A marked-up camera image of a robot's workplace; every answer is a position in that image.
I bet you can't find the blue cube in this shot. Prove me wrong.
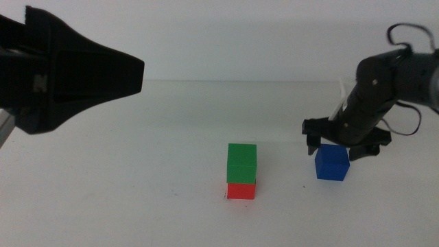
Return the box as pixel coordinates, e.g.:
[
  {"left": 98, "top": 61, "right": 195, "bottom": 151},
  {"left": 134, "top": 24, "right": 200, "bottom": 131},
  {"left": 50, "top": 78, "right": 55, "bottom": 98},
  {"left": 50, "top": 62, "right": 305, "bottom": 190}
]
[{"left": 314, "top": 143, "right": 351, "bottom": 182}]

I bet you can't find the green cube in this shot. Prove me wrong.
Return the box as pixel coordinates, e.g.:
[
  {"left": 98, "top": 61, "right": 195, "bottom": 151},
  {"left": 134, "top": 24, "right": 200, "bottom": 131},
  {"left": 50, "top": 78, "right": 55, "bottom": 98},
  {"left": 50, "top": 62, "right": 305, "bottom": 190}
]
[{"left": 226, "top": 143, "right": 258, "bottom": 185}]

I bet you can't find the red cube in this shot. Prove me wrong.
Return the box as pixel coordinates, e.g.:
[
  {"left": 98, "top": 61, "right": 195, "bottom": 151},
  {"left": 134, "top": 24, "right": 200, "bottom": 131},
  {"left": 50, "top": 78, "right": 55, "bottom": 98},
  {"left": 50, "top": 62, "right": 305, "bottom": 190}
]
[{"left": 226, "top": 183, "right": 257, "bottom": 200}]

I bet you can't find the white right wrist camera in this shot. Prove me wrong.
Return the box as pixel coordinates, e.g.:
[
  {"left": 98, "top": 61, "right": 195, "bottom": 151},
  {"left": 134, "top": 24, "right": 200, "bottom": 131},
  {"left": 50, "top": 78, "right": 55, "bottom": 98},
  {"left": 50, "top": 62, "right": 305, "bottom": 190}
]
[{"left": 328, "top": 80, "right": 349, "bottom": 121}]

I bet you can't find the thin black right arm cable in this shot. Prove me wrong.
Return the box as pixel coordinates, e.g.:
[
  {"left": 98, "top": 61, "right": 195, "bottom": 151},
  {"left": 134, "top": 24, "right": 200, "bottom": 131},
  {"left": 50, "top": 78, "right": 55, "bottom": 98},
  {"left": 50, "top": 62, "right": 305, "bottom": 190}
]
[{"left": 379, "top": 22, "right": 437, "bottom": 137}]

